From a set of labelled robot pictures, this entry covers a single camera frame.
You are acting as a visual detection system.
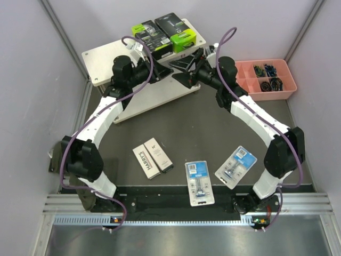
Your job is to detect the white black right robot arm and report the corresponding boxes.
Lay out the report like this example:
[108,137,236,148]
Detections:
[169,48,305,211]

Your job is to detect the white H razor box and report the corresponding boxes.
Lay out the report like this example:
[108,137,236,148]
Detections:
[144,138,174,173]

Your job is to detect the black green exfoliating razor box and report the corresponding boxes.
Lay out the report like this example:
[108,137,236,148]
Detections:
[132,20,173,60]

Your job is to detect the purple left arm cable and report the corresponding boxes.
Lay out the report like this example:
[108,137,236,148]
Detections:
[59,36,155,190]

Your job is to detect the white two-tier shelf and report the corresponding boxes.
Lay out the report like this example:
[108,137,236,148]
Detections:
[82,18,208,124]

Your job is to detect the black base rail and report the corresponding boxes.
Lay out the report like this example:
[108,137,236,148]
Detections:
[90,185,280,214]

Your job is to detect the white Harry's razor box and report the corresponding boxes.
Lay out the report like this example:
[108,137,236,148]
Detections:
[133,145,160,180]

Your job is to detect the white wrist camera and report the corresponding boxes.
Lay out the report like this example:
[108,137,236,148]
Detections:
[205,43,219,68]
[126,42,144,53]

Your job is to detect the black patterned hair ties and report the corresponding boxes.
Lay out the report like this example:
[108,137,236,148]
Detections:
[269,77,284,92]

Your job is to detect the black green Gillette razor box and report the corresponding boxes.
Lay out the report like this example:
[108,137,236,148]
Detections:
[154,12,197,53]

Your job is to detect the blue Gillette razor blister pack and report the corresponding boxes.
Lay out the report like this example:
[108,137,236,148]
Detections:
[185,161,215,207]

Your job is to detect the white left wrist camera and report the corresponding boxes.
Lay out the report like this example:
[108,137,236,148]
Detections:
[126,42,144,53]

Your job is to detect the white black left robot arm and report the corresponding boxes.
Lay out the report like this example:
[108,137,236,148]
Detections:
[60,55,173,212]

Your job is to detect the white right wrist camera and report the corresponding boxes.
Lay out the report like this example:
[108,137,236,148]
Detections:
[205,43,219,68]

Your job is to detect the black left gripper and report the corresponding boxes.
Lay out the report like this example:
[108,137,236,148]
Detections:
[126,54,173,88]

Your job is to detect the grey slotted cable duct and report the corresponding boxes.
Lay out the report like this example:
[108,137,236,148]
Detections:
[53,214,272,227]

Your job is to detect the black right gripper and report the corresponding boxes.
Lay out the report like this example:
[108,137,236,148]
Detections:
[169,49,223,91]

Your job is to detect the dark green cloth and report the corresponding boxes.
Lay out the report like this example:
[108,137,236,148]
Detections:
[48,142,96,211]

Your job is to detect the pink divided organizer bin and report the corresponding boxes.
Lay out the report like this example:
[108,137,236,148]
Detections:
[236,59,297,101]

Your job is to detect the blue tilted razor blister pack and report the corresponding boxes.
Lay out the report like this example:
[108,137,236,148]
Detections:
[215,146,257,190]

